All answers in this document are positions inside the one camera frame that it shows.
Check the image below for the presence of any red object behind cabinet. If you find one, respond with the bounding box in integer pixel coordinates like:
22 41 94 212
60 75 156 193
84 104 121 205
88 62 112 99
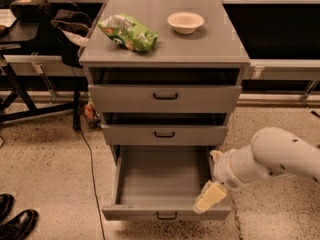
84 100 101 128

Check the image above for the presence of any black left shoe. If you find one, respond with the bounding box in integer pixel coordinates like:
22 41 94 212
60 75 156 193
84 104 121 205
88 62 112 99
0 194 14 221

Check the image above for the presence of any white paper bowl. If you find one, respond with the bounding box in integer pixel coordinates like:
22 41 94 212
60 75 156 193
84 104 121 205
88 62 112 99
167 12 204 35

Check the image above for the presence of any black floor cable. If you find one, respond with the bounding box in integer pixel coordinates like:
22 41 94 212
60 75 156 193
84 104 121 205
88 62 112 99
78 117 106 240

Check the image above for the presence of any grey drawer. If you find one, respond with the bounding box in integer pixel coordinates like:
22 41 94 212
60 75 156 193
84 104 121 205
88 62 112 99
102 113 227 146
89 68 241 113
103 146 231 221

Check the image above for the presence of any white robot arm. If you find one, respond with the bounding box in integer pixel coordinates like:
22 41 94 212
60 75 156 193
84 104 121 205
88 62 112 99
193 127 320 214

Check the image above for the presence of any grey middle drawer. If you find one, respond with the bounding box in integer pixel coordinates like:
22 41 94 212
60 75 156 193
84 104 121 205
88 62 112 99
102 113 227 146

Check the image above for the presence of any grey bottom drawer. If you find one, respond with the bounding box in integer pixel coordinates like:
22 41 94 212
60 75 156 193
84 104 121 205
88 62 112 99
103 146 231 221

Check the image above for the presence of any green chip bag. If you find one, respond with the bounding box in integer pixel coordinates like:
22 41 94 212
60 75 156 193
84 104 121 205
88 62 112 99
98 13 158 52

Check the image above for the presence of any grey drawer cabinet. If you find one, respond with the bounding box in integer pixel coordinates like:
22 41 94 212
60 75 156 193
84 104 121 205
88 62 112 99
80 0 249 158

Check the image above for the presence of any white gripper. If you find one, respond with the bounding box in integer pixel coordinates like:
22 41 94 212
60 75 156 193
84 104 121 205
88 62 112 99
193 149 246 214

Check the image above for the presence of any grey top drawer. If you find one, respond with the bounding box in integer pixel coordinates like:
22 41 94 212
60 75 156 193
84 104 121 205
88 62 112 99
89 68 241 113

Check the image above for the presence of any black folding table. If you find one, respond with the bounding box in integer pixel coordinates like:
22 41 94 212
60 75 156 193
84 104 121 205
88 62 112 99
0 14 86 130

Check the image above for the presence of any black bag on table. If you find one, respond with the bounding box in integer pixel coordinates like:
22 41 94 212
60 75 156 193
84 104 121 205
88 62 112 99
9 0 52 22

